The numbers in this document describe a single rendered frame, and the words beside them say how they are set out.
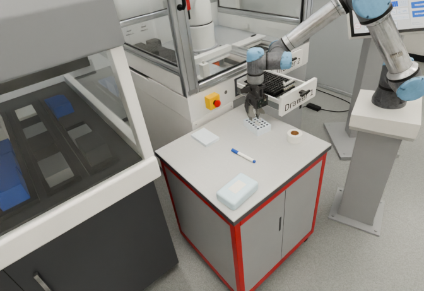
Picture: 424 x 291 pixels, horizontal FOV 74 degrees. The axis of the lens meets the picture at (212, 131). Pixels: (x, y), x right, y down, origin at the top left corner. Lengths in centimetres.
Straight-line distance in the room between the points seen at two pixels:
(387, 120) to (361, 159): 33
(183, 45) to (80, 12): 59
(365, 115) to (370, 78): 97
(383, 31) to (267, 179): 72
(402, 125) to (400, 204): 91
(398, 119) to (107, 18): 127
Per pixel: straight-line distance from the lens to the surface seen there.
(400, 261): 204
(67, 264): 139
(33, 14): 87
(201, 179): 122
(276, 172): 124
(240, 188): 111
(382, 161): 175
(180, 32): 134
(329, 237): 201
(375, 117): 152
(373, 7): 124
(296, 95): 151
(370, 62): 241
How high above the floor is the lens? 161
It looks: 35 degrees down
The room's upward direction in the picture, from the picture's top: 7 degrees counter-clockwise
